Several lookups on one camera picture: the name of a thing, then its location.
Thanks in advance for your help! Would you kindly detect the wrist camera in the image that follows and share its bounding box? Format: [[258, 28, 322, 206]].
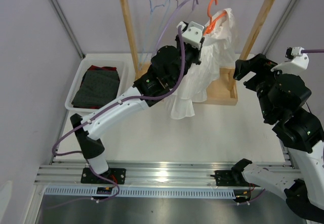
[[177, 21, 206, 50], [271, 47, 309, 75]]

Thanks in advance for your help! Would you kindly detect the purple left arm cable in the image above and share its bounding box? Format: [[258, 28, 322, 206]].
[[52, 25, 187, 204]]

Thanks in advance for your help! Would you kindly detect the white slotted cable duct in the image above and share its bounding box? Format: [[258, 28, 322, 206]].
[[45, 186, 235, 199]]

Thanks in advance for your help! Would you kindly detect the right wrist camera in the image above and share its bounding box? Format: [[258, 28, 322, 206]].
[[271, 47, 309, 75]]

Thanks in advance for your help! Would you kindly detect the wooden clothes rack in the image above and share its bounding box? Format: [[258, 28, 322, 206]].
[[117, 0, 279, 106]]

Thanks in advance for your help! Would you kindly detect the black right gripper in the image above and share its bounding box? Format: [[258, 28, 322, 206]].
[[233, 53, 295, 120]]

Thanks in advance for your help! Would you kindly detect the dark folded garment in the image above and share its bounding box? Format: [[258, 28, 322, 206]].
[[71, 65, 120, 109]]

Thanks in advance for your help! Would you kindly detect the orange plastic hanger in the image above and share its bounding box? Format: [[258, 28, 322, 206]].
[[203, 0, 227, 36]]

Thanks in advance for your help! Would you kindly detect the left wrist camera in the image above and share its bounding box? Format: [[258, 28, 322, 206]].
[[177, 21, 206, 50]]

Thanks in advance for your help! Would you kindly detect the purple plastic hanger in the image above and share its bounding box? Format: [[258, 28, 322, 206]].
[[149, 0, 199, 57]]

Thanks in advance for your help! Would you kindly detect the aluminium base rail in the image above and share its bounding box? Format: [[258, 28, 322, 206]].
[[34, 160, 296, 187]]

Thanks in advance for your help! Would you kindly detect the white skirt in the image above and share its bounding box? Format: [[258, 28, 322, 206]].
[[165, 8, 238, 120]]

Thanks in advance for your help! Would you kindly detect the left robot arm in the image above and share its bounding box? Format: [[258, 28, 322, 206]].
[[70, 33, 204, 184]]

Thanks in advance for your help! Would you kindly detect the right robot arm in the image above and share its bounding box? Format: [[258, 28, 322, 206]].
[[231, 48, 323, 223]]

